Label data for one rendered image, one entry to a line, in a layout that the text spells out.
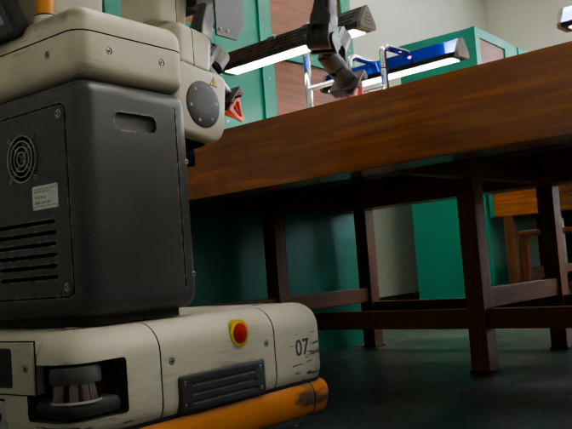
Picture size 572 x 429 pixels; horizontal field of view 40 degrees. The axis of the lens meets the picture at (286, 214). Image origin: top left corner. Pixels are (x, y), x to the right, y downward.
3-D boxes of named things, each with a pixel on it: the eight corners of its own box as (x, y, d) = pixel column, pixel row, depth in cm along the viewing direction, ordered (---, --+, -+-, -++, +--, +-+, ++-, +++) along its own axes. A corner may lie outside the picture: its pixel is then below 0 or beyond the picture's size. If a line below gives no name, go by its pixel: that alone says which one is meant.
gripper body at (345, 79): (340, 81, 227) (325, 62, 223) (368, 73, 220) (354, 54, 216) (331, 96, 224) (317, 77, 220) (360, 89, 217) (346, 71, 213)
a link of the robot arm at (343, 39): (302, 39, 212) (330, 37, 208) (317, 11, 218) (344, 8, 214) (317, 72, 220) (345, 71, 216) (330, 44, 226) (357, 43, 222)
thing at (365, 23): (361, 25, 229) (359, 1, 230) (215, 73, 271) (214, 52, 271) (377, 31, 235) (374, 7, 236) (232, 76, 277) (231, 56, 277)
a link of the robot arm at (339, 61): (312, 60, 215) (328, 55, 212) (321, 43, 219) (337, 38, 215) (326, 78, 219) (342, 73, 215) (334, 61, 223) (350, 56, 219)
